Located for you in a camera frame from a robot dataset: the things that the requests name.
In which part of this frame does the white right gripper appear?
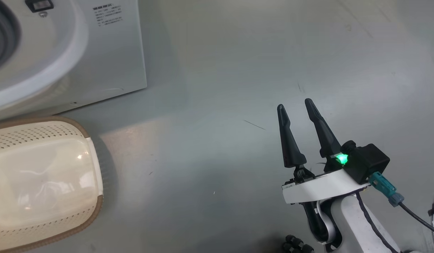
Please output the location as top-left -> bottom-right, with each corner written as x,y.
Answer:
277,98 -> 371,252

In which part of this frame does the white front-load washing machine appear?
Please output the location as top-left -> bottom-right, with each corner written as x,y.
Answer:
0,0 -> 147,122

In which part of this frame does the cream perforated laundry basket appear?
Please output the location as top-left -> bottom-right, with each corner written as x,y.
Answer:
0,116 -> 104,253

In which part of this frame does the black door latch socket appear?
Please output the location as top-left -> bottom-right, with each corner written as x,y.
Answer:
25,0 -> 55,13

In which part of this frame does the right camera cable teal connector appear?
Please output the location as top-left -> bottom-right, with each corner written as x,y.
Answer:
368,171 -> 434,236

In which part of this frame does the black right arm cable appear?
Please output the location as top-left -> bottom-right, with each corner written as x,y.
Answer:
355,192 -> 390,253

